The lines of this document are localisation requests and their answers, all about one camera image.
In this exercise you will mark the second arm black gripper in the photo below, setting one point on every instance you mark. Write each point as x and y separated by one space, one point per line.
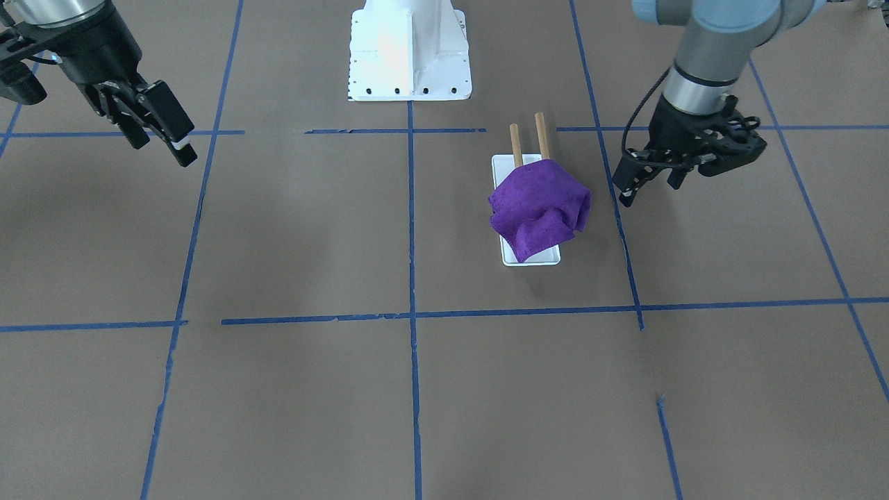
86 64

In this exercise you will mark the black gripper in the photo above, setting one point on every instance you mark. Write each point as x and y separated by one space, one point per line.
672 128

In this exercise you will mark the purple towel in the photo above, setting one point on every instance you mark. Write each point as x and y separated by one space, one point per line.
538 206

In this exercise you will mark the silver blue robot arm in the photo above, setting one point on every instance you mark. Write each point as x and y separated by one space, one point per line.
719 38

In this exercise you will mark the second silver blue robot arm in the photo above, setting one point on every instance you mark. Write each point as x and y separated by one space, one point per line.
30 12

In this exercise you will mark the wooden rack rod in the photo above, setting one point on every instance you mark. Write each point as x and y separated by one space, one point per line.
543 139
516 145

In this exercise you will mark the white rack base tray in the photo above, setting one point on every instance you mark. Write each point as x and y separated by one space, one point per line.
502 165

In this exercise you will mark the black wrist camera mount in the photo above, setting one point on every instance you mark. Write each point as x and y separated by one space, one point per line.
730 139

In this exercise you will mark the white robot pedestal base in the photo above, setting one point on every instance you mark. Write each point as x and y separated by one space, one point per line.
409 51

